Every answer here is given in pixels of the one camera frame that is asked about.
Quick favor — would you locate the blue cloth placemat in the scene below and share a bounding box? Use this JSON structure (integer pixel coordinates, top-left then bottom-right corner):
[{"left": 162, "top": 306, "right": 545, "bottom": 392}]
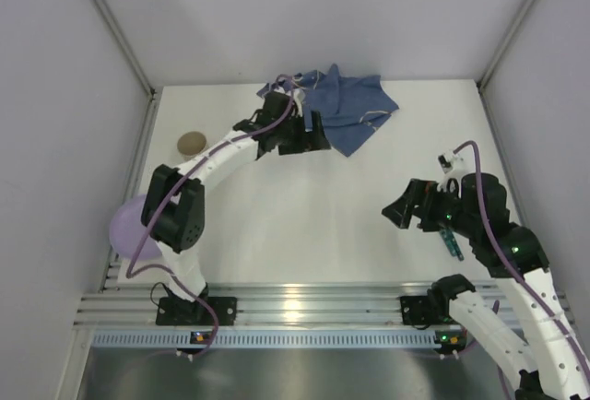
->
[{"left": 257, "top": 64, "right": 399, "bottom": 157}]

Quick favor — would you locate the beige cup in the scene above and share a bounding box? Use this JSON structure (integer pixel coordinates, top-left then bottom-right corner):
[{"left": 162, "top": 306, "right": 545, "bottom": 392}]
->
[{"left": 176, "top": 131, "right": 208, "bottom": 161}]

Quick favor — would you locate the purple plate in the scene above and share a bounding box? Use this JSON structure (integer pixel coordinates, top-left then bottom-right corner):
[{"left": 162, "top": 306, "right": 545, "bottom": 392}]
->
[{"left": 109, "top": 194, "right": 146, "bottom": 260}]

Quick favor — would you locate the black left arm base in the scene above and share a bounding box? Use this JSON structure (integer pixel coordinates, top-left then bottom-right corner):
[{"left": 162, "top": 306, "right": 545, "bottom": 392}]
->
[{"left": 155, "top": 297, "right": 238, "bottom": 326}]

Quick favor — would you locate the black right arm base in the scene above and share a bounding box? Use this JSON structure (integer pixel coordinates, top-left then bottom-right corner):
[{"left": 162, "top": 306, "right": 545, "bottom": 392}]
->
[{"left": 399, "top": 295, "right": 454, "bottom": 330}]

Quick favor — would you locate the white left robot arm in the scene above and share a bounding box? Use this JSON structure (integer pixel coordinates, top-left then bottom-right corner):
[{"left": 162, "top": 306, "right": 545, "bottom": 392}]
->
[{"left": 140, "top": 91, "right": 331, "bottom": 302}]

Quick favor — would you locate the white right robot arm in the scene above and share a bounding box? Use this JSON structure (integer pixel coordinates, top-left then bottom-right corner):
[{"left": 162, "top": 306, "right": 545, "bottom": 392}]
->
[{"left": 382, "top": 173, "right": 589, "bottom": 399}]

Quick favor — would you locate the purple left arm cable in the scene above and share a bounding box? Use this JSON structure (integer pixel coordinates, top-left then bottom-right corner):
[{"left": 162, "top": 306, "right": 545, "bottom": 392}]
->
[{"left": 124, "top": 75, "right": 305, "bottom": 358}]

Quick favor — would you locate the aluminium mounting rail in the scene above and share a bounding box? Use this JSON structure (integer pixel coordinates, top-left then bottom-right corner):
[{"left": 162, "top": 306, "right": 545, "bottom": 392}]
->
[{"left": 76, "top": 252, "right": 575, "bottom": 330}]

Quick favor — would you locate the perforated cable duct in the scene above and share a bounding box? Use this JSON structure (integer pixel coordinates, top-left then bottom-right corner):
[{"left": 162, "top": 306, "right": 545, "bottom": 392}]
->
[{"left": 92, "top": 329, "right": 466, "bottom": 349}]

